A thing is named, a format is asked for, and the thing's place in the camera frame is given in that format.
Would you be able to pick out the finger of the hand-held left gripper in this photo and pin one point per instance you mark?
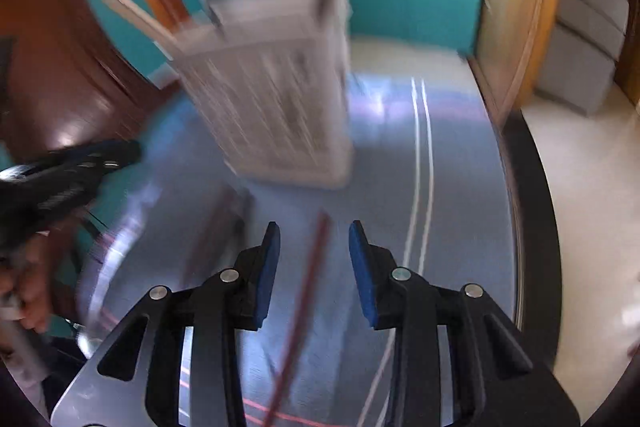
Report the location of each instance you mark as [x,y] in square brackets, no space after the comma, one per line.
[107,159]

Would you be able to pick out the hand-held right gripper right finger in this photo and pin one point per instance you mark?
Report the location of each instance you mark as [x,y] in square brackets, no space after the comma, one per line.
[362,279]

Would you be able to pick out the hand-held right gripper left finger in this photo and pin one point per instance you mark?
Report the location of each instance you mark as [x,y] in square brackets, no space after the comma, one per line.
[267,279]

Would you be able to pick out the reddish brown chopstick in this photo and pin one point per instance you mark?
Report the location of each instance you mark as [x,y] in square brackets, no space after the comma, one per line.
[300,317]

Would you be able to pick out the white plastic utensil basket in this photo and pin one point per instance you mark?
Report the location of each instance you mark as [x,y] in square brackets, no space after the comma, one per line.
[270,97]

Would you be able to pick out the person's left hand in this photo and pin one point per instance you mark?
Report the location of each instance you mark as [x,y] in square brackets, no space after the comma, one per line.
[27,292]

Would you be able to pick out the carved wooden chair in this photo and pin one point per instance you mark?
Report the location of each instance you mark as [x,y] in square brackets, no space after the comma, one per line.
[60,72]

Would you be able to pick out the blue striped cloth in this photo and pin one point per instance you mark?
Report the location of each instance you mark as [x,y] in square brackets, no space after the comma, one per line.
[350,157]

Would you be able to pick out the wood framed glass door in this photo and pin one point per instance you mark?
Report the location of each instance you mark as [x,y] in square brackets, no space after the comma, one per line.
[520,7]

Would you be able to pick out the grey refrigerator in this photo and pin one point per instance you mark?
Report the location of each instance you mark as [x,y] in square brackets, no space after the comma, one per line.
[585,32]

